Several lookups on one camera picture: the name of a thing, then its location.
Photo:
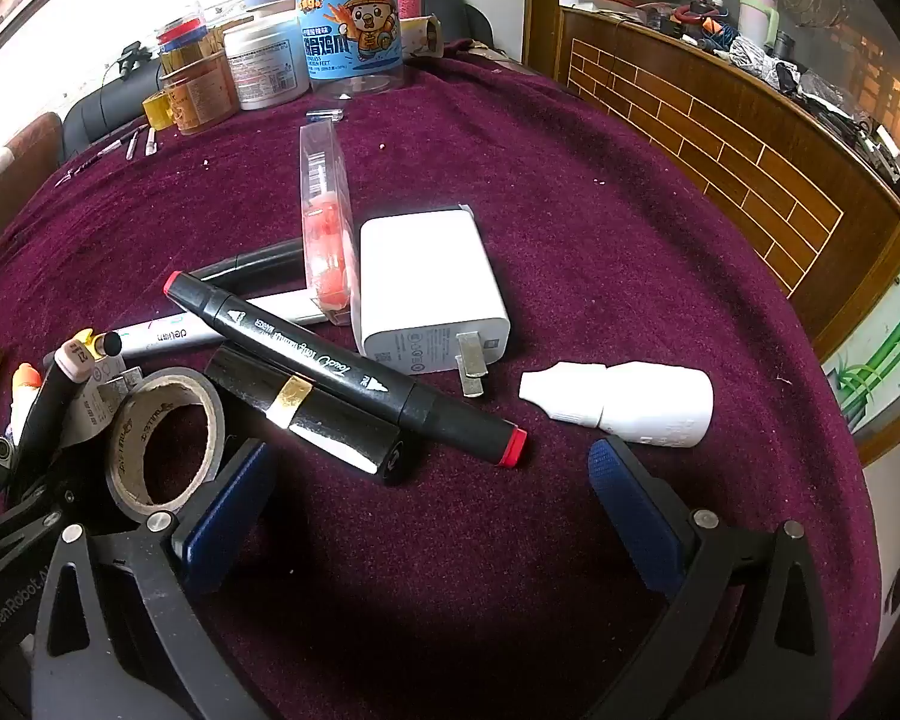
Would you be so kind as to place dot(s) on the black tube with gold band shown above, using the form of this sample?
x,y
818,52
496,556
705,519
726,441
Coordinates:
x,y
270,397

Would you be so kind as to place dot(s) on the wooden brick-pattern counter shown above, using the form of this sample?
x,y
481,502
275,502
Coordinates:
x,y
720,142

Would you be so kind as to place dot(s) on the orange clear jar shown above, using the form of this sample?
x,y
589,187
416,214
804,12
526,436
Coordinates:
x,y
202,97

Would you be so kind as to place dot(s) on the small white charger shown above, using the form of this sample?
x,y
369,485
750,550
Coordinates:
x,y
120,390

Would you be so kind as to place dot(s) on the brown upholstered chair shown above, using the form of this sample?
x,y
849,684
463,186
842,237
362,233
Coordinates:
x,y
11,165

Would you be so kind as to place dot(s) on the yellow tape roll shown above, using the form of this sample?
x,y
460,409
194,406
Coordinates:
x,y
156,111

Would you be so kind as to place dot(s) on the black marker with pink cap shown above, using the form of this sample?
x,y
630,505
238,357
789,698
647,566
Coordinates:
x,y
49,420

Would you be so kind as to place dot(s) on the yellow and black pen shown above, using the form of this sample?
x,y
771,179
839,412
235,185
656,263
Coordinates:
x,y
109,341

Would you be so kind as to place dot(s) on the pastel cup with lid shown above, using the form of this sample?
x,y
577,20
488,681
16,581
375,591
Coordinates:
x,y
759,11

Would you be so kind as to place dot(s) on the black leather sofa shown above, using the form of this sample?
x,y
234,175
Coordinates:
x,y
105,109

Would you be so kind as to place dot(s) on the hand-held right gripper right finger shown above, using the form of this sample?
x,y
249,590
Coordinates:
x,y
634,517

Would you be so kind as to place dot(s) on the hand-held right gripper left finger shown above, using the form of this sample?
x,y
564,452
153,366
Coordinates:
x,y
221,517

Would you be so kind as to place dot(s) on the white plastic jar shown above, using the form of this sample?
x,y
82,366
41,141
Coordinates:
x,y
266,67

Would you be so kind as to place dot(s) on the red item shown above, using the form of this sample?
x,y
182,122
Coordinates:
x,y
326,240

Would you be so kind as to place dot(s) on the black marker with red caps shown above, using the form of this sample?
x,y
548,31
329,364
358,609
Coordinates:
x,y
330,367

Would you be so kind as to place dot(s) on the silver pen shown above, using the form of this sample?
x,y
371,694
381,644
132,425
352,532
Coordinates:
x,y
151,142
132,144

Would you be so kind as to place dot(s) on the white marker pen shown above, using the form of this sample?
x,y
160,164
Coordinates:
x,y
165,330

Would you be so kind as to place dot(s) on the white dropper bottle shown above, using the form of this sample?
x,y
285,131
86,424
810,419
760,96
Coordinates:
x,y
645,405

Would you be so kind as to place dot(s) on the maroon table cloth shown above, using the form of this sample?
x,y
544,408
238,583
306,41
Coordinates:
x,y
607,277

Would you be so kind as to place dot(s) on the cardboard paper tube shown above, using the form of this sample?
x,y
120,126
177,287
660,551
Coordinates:
x,y
420,36

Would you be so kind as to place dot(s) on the bamboo wall sticker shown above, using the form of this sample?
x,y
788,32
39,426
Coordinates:
x,y
881,360

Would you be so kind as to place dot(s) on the coloured tape roll stack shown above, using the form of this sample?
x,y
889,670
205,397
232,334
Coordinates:
x,y
184,30

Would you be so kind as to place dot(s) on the black clamp device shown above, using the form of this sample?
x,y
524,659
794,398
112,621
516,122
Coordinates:
x,y
133,60

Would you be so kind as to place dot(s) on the black tape roll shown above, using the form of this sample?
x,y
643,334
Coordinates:
x,y
131,427

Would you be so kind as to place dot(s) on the large white charger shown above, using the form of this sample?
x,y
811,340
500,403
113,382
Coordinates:
x,y
427,285

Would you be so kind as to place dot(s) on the clear jar with blue label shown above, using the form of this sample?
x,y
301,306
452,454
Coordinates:
x,y
349,30

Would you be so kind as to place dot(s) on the thin black pen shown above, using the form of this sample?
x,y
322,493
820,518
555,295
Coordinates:
x,y
90,161

